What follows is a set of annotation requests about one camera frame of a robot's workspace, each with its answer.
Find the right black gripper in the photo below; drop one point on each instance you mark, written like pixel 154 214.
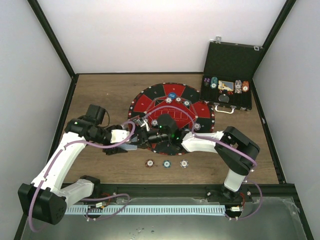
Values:
pixel 143 138

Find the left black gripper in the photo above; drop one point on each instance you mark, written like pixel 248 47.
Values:
pixel 111 150

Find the red poker chip stack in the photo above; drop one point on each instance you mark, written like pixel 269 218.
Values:
pixel 149 163

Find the teal poker chip stack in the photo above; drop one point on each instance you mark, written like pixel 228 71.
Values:
pixel 166 164

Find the blue round blind button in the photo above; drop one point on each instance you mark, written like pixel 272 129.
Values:
pixel 172 95

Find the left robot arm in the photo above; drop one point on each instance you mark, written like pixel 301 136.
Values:
pixel 44 198

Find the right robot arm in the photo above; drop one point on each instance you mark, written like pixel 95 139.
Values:
pixel 237 151

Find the round red black poker mat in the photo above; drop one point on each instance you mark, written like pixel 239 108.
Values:
pixel 151 103

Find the purple chips in case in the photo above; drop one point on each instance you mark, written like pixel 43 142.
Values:
pixel 206 81

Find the teal chips in case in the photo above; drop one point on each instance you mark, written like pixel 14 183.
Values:
pixel 214 82

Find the black round button in case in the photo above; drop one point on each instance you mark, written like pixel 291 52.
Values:
pixel 224 98

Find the card box in case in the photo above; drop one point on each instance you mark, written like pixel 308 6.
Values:
pixel 225 86

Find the black poker chip case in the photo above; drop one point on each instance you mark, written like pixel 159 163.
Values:
pixel 230 62

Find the grey chips in case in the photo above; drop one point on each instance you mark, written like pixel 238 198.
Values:
pixel 238 87

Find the orange chips in case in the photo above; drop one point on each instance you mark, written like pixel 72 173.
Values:
pixel 245 86

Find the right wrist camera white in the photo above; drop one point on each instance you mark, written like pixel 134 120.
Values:
pixel 143 123

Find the light blue slotted rail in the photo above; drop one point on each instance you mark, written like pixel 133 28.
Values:
pixel 202 210

